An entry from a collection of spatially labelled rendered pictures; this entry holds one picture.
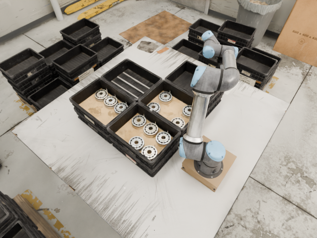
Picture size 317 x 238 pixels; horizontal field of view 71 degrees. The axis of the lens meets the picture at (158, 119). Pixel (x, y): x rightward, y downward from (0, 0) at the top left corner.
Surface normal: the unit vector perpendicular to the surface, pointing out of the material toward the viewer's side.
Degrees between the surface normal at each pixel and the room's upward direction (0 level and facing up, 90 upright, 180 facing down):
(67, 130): 0
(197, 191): 0
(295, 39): 75
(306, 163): 0
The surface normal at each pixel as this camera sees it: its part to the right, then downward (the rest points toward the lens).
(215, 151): 0.14, -0.52
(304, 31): -0.59, 0.49
